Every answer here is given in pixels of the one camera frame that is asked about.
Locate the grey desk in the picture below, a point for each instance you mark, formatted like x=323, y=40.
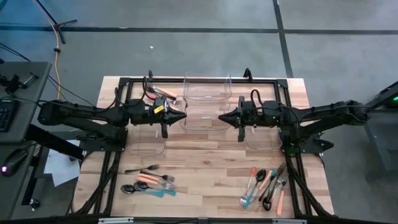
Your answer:
x=31, y=102

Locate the black side table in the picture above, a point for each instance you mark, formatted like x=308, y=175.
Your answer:
x=385, y=93

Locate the white paper sheet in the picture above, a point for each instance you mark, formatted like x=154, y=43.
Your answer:
x=59, y=168

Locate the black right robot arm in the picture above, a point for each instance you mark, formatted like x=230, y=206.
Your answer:
x=326, y=113

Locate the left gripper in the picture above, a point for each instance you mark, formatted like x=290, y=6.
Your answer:
x=152, y=119

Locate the black clamp tool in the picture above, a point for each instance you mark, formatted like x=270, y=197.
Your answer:
x=14, y=84

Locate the black table clamp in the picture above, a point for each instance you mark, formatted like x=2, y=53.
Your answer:
x=150, y=76
x=247, y=74

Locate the clear plastic bin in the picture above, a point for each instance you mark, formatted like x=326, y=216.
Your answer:
x=206, y=90
x=205, y=123
x=264, y=141
x=146, y=143

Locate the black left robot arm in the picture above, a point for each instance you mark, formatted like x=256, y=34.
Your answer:
x=77, y=112

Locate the black computer mouse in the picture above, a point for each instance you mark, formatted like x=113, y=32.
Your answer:
x=15, y=160

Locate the black keyboard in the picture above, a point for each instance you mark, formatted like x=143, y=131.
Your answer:
x=7, y=115

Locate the black tripod stand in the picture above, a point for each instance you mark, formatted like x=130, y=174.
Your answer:
x=61, y=35

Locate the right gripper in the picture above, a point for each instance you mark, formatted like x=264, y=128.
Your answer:
x=252, y=121

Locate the black round knob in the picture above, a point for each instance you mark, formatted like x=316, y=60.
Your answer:
x=35, y=203

